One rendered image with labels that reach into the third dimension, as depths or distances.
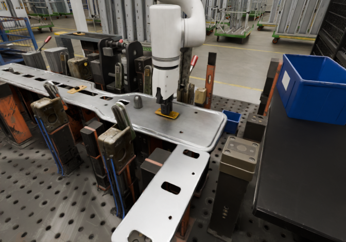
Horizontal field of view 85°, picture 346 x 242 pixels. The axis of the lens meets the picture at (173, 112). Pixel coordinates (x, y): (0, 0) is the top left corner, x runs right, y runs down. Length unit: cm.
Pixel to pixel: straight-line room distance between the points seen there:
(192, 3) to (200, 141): 39
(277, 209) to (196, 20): 47
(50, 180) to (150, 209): 64
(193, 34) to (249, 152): 33
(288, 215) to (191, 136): 30
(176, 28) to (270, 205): 46
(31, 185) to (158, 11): 84
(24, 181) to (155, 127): 64
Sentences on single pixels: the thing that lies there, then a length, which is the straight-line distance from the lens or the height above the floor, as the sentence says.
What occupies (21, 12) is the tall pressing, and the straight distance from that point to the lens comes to 988.
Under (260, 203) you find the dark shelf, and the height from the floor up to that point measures 103.
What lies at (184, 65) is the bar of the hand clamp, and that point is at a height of 114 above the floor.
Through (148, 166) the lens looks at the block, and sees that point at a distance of 53.
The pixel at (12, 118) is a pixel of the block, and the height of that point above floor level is 86.
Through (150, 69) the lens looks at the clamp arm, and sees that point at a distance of 84.
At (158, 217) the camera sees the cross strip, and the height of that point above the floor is 100.
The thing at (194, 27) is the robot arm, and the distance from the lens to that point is 56.
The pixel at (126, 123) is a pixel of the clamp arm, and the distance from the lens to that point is 56.
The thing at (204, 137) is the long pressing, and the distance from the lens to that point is 59.
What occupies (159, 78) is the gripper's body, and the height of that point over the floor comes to 116.
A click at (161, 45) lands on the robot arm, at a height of 125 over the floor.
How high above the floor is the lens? 137
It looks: 32 degrees down
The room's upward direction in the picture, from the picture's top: straight up
